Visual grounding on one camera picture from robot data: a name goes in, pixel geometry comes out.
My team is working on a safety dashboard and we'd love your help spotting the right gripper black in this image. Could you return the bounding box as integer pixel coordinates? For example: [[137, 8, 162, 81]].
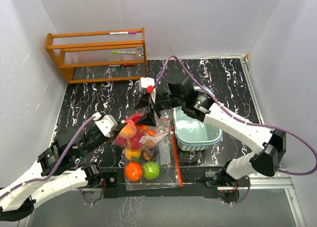
[[133, 93, 184, 127]]

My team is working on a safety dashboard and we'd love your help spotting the yellow orange peach toy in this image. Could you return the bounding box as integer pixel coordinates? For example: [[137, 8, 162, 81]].
[[119, 123, 137, 139]]

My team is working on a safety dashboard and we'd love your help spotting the bright red apple toy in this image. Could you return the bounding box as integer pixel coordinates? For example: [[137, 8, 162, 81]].
[[113, 135, 129, 148]]

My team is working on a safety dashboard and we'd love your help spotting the small orange peach toy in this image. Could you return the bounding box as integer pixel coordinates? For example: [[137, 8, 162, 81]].
[[144, 129, 155, 147]]

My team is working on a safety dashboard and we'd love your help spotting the yellow lemon toy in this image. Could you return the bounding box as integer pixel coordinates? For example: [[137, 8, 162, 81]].
[[124, 149, 142, 161]]

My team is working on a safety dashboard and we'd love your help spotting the orange persimmon toy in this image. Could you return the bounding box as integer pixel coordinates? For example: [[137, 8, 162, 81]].
[[124, 161, 143, 182]]

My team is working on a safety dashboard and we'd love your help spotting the clear zip bag orange zipper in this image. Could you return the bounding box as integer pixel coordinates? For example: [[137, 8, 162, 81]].
[[123, 132, 183, 191]]

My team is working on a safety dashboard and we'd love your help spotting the light blue plastic basket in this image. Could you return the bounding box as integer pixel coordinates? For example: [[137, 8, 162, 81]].
[[173, 86, 223, 152]]

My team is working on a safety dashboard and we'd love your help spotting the green apple toy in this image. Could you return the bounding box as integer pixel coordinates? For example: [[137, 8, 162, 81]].
[[143, 162, 160, 180]]

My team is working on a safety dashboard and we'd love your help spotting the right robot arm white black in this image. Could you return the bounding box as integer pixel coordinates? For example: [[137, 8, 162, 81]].
[[135, 74, 286, 186]]

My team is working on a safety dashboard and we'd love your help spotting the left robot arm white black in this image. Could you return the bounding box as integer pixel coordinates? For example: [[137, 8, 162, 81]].
[[0, 115, 126, 222]]

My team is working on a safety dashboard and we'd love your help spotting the wooden shelf rack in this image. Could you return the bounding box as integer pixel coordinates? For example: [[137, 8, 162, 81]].
[[44, 28, 148, 84]]

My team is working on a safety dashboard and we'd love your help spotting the green marker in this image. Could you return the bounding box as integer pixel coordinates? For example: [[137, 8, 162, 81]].
[[111, 51, 137, 55]]

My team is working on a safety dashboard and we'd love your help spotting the pink white marker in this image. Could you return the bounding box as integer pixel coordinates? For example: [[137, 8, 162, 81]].
[[109, 31, 137, 35]]

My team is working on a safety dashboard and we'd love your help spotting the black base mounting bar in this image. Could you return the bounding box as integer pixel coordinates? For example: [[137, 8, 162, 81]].
[[74, 166, 241, 200]]

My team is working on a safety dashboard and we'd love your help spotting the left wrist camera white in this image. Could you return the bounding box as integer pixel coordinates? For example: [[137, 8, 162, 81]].
[[93, 113, 118, 138]]

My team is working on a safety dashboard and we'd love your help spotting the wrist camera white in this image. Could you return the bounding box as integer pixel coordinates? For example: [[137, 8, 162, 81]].
[[138, 77, 156, 104], [93, 113, 118, 138]]

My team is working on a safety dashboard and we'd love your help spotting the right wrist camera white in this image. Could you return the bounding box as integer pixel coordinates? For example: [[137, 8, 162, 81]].
[[138, 77, 156, 104]]

